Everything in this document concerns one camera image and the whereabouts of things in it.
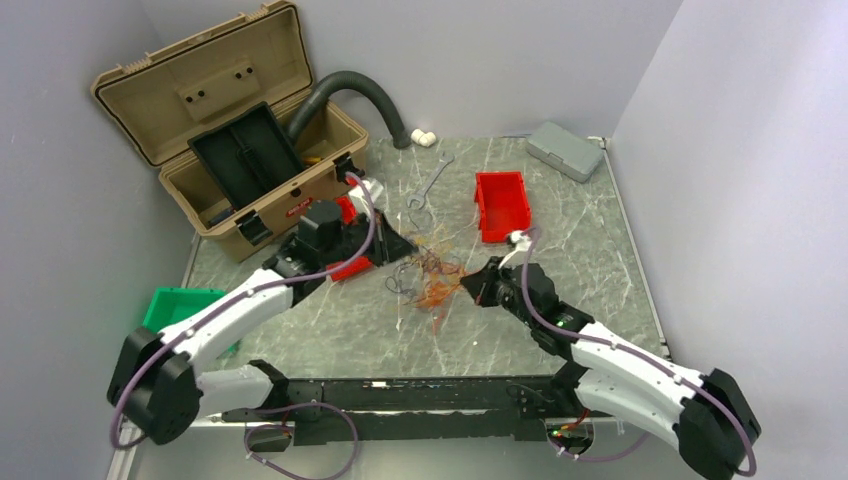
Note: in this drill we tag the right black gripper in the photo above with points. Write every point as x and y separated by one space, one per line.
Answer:
481 287

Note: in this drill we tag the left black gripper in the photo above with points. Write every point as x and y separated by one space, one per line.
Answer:
387 244

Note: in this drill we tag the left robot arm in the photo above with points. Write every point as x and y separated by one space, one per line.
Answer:
212 331

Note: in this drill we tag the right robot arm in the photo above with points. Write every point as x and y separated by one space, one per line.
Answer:
704 417

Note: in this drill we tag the red bin near toolbox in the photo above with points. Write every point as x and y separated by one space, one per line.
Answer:
361 263

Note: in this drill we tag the red bin right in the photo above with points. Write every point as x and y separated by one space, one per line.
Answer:
503 204

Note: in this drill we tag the steel open-end wrench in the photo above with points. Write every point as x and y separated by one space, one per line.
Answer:
417 200

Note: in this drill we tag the white pipe fitting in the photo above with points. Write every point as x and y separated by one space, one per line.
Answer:
422 138

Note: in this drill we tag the grey plastic case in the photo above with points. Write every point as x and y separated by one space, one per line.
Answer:
575 157

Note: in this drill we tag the black toolbox tray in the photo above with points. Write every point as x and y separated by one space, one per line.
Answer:
249 156

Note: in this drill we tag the green plastic bin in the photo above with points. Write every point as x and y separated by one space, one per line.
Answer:
170 305

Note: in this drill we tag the tan open toolbox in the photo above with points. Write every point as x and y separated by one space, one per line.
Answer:
209 79

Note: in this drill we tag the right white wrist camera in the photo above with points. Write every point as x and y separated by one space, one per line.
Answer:
520 242

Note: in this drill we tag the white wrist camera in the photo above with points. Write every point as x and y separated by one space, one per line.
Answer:
364 194
520 242

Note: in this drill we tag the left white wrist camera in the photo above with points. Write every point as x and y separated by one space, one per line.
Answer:
364 194

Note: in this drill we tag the black aluminium base frame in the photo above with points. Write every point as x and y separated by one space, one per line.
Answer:
417 408

